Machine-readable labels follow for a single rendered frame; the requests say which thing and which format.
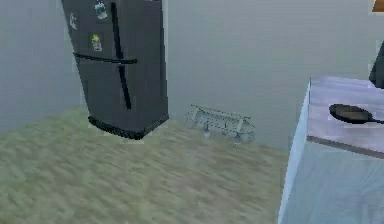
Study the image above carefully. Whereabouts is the grey metal pot rack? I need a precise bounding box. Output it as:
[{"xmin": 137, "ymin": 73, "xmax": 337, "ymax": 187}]
[{"xmin": 184, "ymin": 104, "xmax": 257, "ymax": 145}]

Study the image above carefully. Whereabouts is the dark grey fridge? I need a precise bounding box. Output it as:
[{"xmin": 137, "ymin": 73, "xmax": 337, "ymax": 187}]
[{"xmin": 60, "ymin": 0, "xmax": 170, "ymax": 141}]

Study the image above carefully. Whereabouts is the yellow and white fridge magnet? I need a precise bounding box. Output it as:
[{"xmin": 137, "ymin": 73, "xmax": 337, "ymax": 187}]
[{"xmin": 90, "ymin": 33, "xmax": 104, "ymax": 53}]

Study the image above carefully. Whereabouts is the white fridge magnet note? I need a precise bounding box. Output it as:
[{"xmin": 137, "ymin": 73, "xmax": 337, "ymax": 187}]
[
  {"xmin": 94, "ymin": 0, "xmax": 109, "ymax": 21},
  {"xmin": 68, "ymin": 12, "xmax": 79, "ymax": 32}
]

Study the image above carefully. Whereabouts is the pale blue kitchen counter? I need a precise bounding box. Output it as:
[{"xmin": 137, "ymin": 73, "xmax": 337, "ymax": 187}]
[{"xmin": 277, "ymin": 75, "xmax": 384, "ymax": 224}]

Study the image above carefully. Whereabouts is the black frying pan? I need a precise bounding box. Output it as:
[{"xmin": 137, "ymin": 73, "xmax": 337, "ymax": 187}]
[{"xmin": 328, "ymin": 103, "xmax": 384, "ymax": 126}]

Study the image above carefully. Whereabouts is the dark grey appliance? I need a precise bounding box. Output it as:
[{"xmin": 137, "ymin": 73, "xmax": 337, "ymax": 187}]
[{"xmin": 368, "ymin": 40, "xmax": 384, "ymax": 90}]

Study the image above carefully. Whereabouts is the black fridge handle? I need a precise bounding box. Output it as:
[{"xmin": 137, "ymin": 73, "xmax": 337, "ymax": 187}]
[
  {"xmin": 110, "ymin": 1, "xmax": 125, "ymax": 61},
  {"xmin": 117, "ymin": 64, "xmax": 133, "ymax": 111}
]

